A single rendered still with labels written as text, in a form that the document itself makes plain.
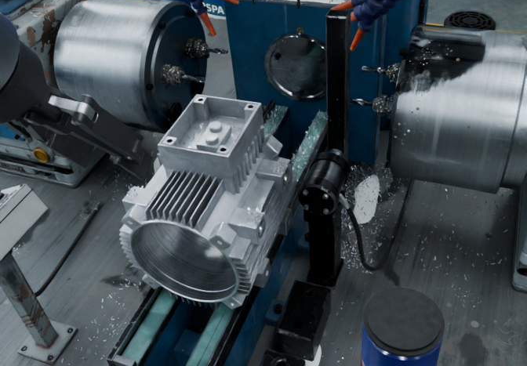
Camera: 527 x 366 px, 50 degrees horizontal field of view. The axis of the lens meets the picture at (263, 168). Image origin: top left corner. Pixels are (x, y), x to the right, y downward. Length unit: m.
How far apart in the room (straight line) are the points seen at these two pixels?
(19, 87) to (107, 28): 0.57
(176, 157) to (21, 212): 0.24
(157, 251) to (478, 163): 0.48
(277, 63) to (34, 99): 0.67
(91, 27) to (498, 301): 0.83
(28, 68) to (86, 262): 0.65
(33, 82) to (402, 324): 0.35
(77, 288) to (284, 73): 0.55
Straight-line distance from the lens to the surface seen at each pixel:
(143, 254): 0.82
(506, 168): 0.89
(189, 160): 0.74
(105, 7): 1.10
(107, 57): 1.04
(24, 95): 0.51
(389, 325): 0.45
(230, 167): 0.72
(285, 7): 1.07
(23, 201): 0.86
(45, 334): 0.99
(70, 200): 1.25
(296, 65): 1.11
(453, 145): 0.86
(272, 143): 0.81
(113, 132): 0.56
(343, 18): 0.77
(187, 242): 0.87
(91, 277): 1.09
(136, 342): 0.83
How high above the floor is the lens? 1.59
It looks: 41 degrees down
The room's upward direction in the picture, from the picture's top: 6 degrees counter-clockwise
